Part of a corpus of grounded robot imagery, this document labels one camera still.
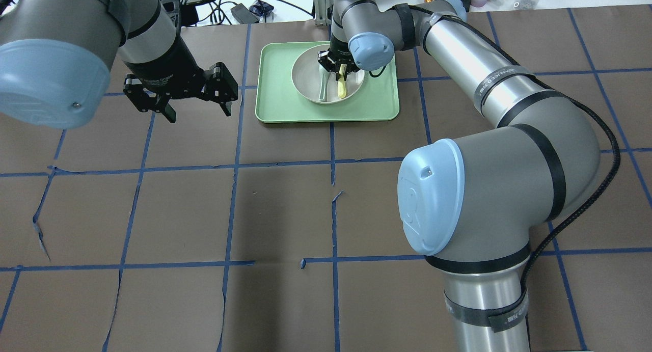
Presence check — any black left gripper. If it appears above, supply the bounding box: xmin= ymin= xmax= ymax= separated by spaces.
xmin=123 ymin=36 xmax=238 ymax=124

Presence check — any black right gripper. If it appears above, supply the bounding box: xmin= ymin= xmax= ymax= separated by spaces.
xmin=317 ymin=39 xmax=352 ymax=82

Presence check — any pale green plastic spoon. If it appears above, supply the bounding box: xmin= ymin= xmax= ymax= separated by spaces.
xmin=317 ymin=66 xmax=330 ymax=103

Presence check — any cream round plate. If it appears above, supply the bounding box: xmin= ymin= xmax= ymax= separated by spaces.
xmin=291 ymin=44 xmax=366 ymax=104

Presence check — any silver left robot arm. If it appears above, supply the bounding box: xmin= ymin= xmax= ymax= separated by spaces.
xmin=1 ymin=0 xmax=238 ymax=129

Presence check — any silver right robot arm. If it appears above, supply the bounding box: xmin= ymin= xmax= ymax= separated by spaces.
xmin=319 ymin=0 xmax=621 ymax=351

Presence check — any light green plastic tray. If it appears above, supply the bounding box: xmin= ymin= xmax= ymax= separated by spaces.
xmin=255 ymin=41 xmax=400 ymax=124

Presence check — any black power adapter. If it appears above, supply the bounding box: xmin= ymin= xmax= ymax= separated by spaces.
xmin=230 ymin=3 xmax=259 ymax=24

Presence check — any aluminium frame post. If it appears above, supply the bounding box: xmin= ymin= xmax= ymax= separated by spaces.
xmin=313 ymin=0 xmax=334 ymax=25

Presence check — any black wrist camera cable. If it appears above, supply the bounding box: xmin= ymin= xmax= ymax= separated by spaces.
xmin=407 ymin=5 xmax=622 ymax=302

